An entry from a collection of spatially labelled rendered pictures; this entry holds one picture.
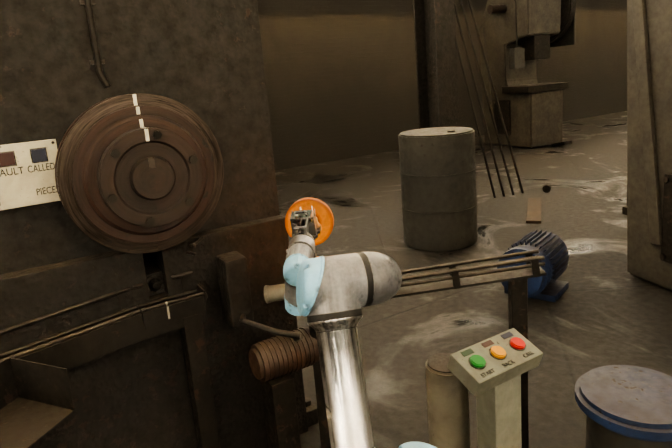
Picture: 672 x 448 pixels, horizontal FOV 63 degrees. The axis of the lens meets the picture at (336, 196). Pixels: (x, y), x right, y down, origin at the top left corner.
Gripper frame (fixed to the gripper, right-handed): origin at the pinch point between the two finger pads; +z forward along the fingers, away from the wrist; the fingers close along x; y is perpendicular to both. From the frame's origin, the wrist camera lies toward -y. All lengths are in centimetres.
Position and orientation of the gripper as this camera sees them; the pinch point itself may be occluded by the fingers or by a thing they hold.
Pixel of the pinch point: (308, 216)
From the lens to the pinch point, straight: 176.8
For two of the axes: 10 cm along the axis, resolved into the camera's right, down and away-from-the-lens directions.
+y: -1.1, -8.8, -4.6
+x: -9.9, 0.8, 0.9
